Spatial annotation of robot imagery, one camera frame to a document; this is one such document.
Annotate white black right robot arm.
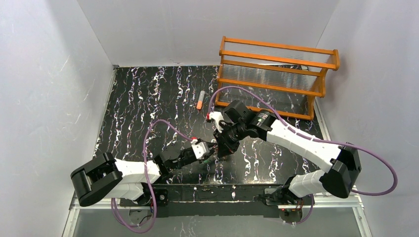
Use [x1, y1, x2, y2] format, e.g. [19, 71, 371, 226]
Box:
[207, 100, 361, 203]

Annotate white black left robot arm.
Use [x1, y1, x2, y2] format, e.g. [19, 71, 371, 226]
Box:
[70, 141, 217, 207]

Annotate grey orange marker pen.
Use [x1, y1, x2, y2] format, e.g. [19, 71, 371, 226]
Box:
[196, 90, 205, 110]

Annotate orange wooden two-tier shelf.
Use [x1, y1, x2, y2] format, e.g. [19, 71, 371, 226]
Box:
[215, 36, 340, 120]

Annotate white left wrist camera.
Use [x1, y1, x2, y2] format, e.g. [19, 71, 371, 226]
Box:
[191, 137, 210, 160]

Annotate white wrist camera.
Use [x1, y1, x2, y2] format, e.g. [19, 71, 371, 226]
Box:
[191, 137, 210, 160]
[207, 112, 228, 133]

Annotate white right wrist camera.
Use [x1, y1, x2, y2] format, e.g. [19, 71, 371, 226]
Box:
[207, 112, 228, 133]

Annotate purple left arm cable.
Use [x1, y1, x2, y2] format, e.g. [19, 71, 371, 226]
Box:
[110, 119, 195, 235]

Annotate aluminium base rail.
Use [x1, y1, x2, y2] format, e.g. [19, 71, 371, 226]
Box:
[62, 186, 372, 237]

